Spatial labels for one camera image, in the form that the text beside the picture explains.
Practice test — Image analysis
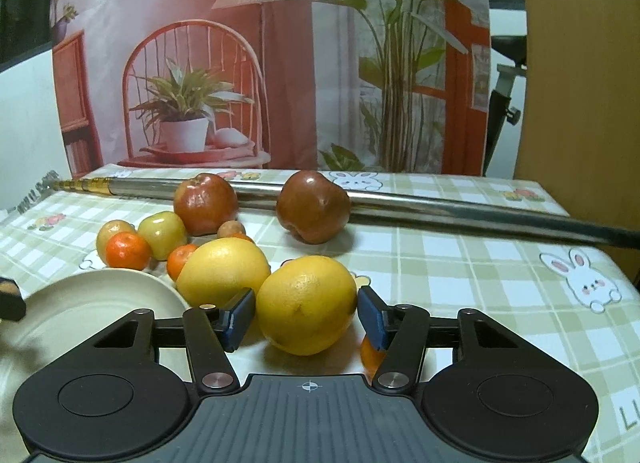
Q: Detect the wooden board panel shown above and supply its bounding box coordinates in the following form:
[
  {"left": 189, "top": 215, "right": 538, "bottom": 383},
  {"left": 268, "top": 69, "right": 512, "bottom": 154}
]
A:
[{"left": 514, "top": 0, "right": 640, "bottom": 289}]

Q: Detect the small mandarin orange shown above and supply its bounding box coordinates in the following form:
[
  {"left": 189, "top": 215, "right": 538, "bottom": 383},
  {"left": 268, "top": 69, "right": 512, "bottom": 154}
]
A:
[
  {"left": 105, "top": 231, "right": 152, "bottom": 270},
  {"left": 166, "top": 243, "right": 198, "bottom": 282}
]

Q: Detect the dark red apple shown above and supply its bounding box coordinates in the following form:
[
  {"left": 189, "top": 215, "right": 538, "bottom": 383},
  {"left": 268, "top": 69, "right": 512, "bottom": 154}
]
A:
[{"left": 276, "top": 171, "right": 352, "bottom": 244}]

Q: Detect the large yellow grapefruit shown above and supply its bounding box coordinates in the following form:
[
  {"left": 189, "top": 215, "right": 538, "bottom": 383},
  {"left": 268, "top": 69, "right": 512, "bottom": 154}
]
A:
[{"left": 256, "top": 255, "right": 357, "bottom": 356}]

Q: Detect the yellow green apple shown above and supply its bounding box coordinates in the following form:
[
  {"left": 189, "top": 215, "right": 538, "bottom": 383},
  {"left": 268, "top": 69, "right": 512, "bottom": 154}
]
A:
[{"left": 138, "top": 211, "right": 189, "bottom": 261}]

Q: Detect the telescopic metal back scratcher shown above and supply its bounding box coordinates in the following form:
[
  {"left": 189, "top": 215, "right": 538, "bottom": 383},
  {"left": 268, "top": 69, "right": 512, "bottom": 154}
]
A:
[{"left": 42, "top": 171, "right": 639, "bottom": 249}]

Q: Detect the large orange tangerine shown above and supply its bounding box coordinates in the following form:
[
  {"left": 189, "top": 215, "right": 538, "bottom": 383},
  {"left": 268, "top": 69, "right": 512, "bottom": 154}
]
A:
[{"left": 360, "top": 335, "right": 386, "bottom": 381}]

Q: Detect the checkered bunny tablecloth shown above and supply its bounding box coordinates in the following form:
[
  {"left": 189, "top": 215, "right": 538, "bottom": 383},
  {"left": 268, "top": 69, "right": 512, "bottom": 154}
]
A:
[{"left": 1, "top": 173, "right": 639, "bottom": 462}]

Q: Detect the printed room backdrop cloth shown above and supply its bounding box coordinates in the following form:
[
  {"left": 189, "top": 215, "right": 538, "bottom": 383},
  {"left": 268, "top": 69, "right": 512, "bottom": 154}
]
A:
[{"left": 51, "top": 0, "right": 490, "bottom": 176}]

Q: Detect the yellow orange round fruit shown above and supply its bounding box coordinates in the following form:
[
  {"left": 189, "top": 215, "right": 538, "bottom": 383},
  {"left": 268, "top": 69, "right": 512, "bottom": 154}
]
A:
[{"left": 96, "top": 220, "right": 136, "bottom": 263}]

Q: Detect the black stand with knob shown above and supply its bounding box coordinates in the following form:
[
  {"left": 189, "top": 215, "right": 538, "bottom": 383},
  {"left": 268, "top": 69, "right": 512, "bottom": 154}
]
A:
[{"left": 483, "top": 35, "right": 527, "bottom": 174}]

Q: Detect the small brown longan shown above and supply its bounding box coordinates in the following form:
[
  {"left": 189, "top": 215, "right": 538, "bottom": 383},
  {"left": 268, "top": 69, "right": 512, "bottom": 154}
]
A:
[{"left": 217, "top": 220, "right": 245, "bottom": 238}]

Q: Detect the cream round plate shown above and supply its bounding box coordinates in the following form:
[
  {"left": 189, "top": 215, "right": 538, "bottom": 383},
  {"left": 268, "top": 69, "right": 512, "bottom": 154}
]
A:
[{"left": 1, "top": 269, "right": 188, "bottom": 462}]

